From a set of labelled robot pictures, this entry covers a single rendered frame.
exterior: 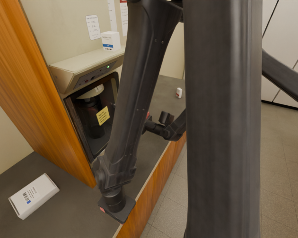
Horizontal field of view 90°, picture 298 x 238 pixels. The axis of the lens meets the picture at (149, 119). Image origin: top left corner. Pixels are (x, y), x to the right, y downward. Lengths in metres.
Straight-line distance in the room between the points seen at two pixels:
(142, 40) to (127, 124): 0.13
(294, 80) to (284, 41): 2.87
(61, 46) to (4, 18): 0.18
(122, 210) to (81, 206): 0.35
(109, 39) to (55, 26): 0.17
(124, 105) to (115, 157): 0.12
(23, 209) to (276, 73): 1.08
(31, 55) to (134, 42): 0.29
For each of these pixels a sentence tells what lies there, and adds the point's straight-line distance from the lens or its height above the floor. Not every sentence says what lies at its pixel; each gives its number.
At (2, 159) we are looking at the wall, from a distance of 1.16.
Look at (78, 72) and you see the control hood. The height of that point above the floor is 1.50.
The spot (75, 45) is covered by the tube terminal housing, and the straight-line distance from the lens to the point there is 0.64.
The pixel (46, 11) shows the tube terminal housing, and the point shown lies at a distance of 0.59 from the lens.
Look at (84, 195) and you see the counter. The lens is 0.86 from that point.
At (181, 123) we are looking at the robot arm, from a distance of 0.68.
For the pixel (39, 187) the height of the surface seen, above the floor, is 0.98.
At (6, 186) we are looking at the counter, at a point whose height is 0.94.
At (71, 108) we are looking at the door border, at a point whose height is 1.34.
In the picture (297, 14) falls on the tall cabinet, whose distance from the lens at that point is 3.43.
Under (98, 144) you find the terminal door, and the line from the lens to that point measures 0.85.
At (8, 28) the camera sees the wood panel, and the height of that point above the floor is 1.62.
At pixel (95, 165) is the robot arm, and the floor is 1.29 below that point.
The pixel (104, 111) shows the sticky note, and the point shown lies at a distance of 0.79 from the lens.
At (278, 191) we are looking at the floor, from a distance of 2.35.
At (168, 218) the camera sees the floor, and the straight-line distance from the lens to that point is 1.76.
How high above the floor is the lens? 1.67
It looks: 39 degrees down
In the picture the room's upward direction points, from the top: straight up
